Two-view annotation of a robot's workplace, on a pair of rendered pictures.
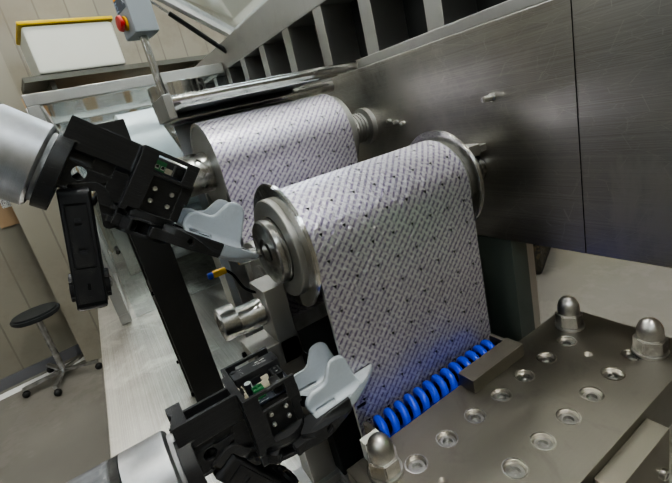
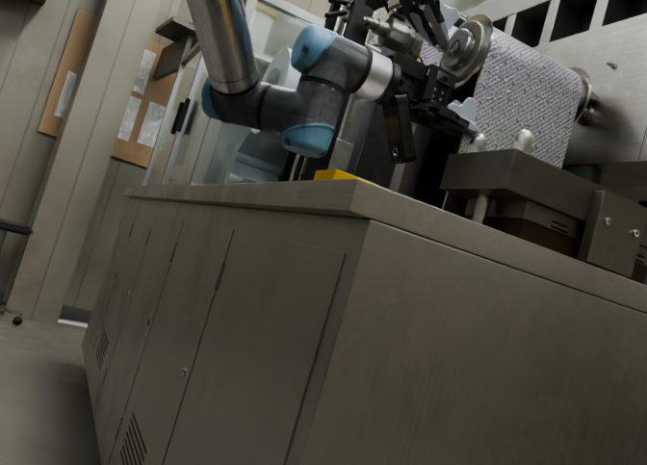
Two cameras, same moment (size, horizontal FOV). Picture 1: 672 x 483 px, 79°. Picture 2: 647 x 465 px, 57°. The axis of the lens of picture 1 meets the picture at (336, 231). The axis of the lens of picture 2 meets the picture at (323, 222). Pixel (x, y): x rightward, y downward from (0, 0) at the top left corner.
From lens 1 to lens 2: 90 cm
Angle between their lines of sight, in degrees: 21
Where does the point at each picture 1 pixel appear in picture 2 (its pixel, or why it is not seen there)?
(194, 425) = (405, 60)
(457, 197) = (570, 93)
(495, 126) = (609, 85)
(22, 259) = (29, 170)
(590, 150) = not seen: outside the picture
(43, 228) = (78, 151)
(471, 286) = (555, 155)
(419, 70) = (573, 52)
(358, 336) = (483, 111)
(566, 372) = not seen: hidden behind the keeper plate
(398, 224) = (533, 74)
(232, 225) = (451, 18)
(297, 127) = not seen: hidden behind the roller
